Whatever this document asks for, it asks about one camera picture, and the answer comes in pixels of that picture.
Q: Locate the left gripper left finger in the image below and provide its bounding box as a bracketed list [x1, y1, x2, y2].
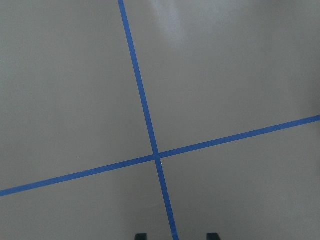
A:
[134, 233, 148, 240]

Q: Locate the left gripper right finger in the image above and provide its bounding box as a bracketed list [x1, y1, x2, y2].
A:
[206, 232, 221, 240]

